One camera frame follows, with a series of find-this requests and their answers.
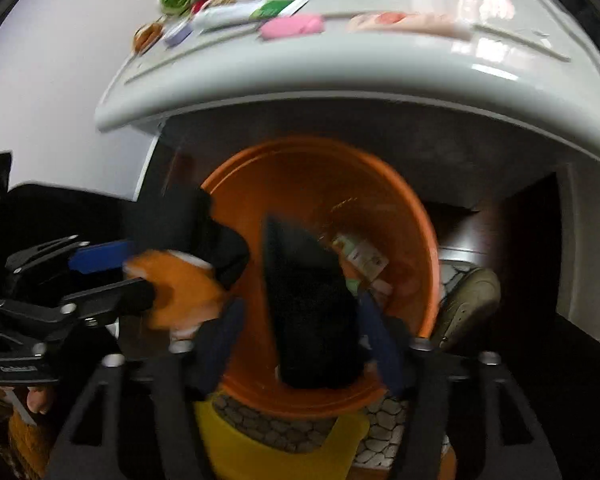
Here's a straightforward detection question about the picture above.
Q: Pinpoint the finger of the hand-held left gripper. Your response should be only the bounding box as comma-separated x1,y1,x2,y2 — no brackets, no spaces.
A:
5,235,136,275
62,277,155,326

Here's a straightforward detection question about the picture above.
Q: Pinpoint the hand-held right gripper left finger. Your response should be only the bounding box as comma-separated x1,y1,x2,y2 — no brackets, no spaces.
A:
42,297,246,480

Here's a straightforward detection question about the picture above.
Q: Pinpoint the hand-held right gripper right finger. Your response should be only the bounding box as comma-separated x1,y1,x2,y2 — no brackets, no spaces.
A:
357,290,563,480

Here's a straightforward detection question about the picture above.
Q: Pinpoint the orange and black plush toy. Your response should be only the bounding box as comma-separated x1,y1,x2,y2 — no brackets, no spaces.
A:
122,187,251,343

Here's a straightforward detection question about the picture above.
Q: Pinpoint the black case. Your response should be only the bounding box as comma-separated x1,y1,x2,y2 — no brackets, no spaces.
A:
262,215,363,391

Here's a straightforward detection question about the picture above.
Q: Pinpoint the orange plastic bucket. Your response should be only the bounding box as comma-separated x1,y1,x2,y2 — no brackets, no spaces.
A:
200,135,441,418

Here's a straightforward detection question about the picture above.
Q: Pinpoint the person's left hand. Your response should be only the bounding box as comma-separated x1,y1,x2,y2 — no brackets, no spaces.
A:
25,385,56,416

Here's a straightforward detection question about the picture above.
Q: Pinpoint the beige and green printed packet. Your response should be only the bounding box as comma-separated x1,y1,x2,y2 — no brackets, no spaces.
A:
330,232,391,283

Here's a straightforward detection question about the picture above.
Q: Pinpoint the olive shoe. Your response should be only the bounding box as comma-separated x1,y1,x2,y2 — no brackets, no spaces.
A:
432,267,501,351

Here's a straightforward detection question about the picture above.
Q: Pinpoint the yellow plastic item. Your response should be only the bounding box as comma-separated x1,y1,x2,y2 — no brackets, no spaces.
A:
195,400,371,480

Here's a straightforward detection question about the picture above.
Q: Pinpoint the orange tape roll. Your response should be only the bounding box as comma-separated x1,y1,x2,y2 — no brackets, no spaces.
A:
132,20,168,53

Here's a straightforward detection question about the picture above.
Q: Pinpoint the small purple box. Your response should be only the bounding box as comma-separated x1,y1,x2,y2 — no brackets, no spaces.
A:
164,22,193,47

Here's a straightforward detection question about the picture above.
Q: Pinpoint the white tube with green label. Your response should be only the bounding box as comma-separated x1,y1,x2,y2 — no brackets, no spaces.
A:
192,0,311,31

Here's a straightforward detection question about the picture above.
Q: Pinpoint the pink soft item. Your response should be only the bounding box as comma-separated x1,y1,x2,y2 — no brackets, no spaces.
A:
257,15,326,41

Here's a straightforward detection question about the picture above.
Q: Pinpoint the pink and white tube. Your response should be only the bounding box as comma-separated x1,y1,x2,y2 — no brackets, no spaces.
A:
347,11,473,41

